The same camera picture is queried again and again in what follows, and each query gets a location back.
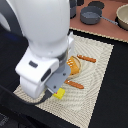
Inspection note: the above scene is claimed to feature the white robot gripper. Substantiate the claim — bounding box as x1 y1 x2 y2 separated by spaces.
15 49 71 99

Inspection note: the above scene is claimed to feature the yellow butter box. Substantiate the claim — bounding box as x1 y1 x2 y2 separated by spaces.
53 88 65 99

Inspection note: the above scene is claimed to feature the orange bread loaf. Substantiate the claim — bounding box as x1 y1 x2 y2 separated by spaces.
67 56 80 75

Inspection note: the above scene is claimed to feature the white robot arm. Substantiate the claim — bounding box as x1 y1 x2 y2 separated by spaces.
0 0 73 99

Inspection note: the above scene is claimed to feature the round beige plate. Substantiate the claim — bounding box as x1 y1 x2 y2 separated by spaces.
67 56 82 79

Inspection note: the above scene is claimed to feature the white woven placemat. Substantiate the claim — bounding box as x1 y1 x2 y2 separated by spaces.
12 34 115 128

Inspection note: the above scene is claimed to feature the brown wooden tray board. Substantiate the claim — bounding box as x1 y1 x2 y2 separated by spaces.
70 0 128 42

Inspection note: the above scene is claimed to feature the grey cooking pot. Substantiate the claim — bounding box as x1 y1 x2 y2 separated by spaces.
69 0 76 19

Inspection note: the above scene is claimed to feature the cream bowl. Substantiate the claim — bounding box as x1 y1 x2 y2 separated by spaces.
116 4 128 30

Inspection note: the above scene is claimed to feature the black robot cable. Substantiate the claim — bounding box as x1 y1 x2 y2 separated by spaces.
0 83 54 107

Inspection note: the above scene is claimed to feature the fork with wooden handle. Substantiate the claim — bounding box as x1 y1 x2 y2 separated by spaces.
64 80 84 89

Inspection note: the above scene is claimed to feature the knife with wooden handle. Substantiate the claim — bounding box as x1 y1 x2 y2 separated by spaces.
77 55 96 63

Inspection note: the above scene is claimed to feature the grey saucepan with handle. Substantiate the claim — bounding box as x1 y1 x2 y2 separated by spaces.
79 6 119 26

